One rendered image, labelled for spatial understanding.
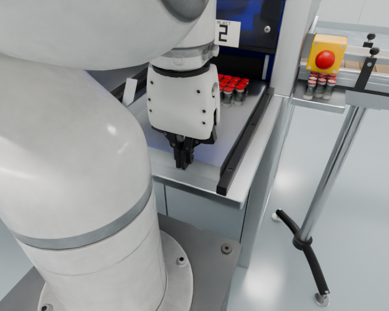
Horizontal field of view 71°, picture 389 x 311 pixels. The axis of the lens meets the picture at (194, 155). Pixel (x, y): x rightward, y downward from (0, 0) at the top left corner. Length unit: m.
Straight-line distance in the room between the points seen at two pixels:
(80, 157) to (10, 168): 0.04
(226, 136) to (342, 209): 1.29
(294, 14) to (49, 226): 0.64
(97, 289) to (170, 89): 0.24
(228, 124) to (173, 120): 0.26
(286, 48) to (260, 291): 1.01
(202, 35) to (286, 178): 1.59
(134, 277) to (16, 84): 0.18
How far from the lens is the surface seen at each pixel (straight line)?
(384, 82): 0.88
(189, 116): 0.37
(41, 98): 0.21
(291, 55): 0.74
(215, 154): 0.53
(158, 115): 0.40
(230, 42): 0.76
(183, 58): 0.33
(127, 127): 0.20
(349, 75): 0.87
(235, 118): 0.65
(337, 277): 1.51
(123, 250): 0.24
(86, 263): 0.24
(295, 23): 0.72
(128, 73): 0.90
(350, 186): 1.96
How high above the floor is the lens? 1.22
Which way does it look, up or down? 39 degrees down
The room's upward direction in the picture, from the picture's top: straight up
